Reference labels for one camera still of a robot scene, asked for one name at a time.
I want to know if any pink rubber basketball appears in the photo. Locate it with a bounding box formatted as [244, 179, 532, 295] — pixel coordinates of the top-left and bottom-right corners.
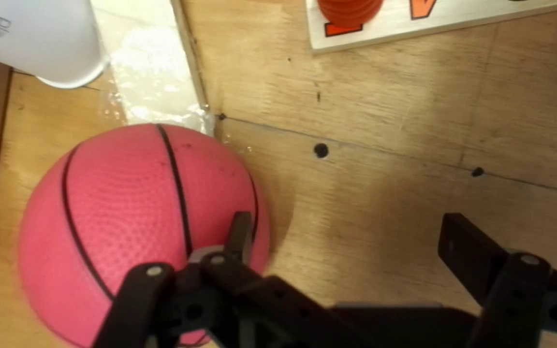
[18, 123, 271, 348]

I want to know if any wooden number puzzle board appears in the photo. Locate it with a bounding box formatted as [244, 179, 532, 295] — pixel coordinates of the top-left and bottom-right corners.
[306, 0, 557, 50]

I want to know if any white foam block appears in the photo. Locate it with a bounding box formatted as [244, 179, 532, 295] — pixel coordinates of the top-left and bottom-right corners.
[91, 0, 217, 135]

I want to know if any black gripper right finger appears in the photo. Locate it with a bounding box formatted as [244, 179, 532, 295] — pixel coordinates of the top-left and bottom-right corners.
[438, 212, 509, 303]

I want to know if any white paper cup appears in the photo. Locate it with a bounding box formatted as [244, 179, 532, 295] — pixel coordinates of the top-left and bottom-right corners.
[0, 0, 109, 89]

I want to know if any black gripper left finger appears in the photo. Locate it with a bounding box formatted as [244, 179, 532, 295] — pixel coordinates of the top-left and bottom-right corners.
[225, 212, 254, 263]

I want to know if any orange ring stack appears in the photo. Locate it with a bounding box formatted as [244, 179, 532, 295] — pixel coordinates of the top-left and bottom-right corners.
[318, 0, 383, 25]

